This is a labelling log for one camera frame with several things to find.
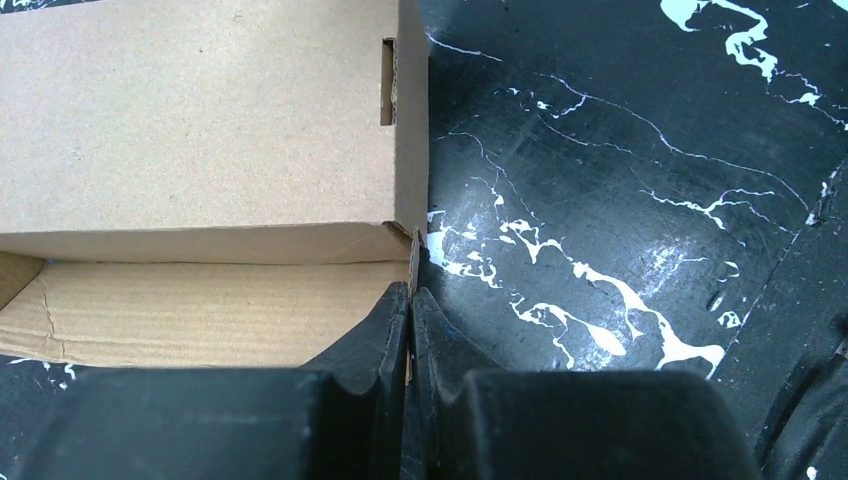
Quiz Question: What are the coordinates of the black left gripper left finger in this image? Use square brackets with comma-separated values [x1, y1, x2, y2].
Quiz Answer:
[13, 282, 409, 479]

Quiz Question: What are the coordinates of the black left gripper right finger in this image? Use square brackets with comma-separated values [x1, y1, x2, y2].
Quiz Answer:
[411, 289, 759, 479]

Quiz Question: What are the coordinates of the brown cardboard box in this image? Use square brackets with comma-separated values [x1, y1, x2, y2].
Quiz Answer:
[1, 1, 429, 367]

